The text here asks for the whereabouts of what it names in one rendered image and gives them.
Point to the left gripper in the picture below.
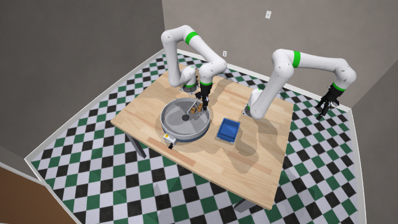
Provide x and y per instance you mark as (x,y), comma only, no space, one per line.
(328,98)

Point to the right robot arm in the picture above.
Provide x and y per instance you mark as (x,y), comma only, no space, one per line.
(187,75)

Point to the blue open crate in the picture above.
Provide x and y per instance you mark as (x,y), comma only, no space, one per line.
(229,130)

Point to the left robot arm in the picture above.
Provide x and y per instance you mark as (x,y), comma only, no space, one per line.
(284,63)

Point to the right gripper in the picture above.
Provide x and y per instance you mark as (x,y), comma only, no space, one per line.
(205,99)

